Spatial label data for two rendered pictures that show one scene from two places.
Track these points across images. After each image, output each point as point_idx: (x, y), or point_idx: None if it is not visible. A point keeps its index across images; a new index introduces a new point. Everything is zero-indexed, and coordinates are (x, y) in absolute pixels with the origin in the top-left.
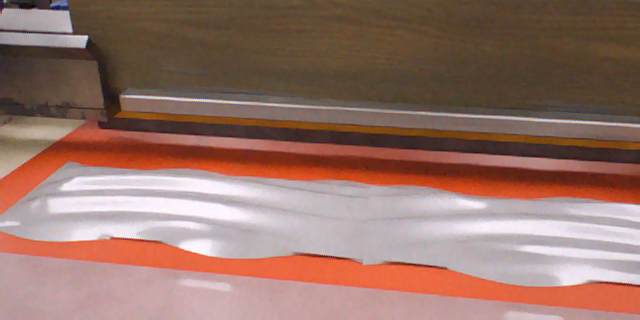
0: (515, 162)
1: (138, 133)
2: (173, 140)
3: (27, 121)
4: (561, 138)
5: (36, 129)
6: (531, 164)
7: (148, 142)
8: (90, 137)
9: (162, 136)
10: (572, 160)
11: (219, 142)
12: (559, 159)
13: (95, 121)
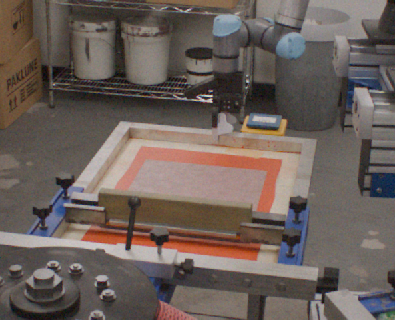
0: (138, 233)
1: (240, 246)
2: (229, 243)
3: (277, 251)
4: None
5: (271, 248)
6: (134, 233)
7: (236, 243)
8: (253, 245)
9: (233, 245)
10: (122, 233)
11: (216, 242)
12: (125, 234)
13: (256, 251)
